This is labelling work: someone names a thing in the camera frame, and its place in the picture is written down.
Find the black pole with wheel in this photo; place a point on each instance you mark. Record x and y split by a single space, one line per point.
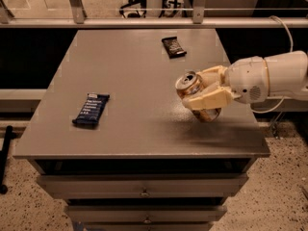
3 157

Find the lower grey drawer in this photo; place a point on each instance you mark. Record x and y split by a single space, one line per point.
145 214

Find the grey drawer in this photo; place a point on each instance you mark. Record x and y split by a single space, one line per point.
145 214
142 186

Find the black office chair base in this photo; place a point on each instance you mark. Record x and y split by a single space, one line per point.
133 4

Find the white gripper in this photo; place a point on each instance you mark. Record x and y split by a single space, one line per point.
246 79

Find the upper grey drawer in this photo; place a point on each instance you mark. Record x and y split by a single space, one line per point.
142 186

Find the blue snack bar wrapper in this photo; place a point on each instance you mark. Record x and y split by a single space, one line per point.
92 109

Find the orange soda can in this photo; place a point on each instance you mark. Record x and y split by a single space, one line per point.
189 84

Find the metal railing with glass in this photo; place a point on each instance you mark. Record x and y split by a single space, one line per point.
106 14

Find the dark brown snack packet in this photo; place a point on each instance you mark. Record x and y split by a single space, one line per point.
173 47

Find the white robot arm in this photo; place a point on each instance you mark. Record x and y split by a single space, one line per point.
287 75

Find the grey drawer cabinet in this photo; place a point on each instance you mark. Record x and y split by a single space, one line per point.
144 128

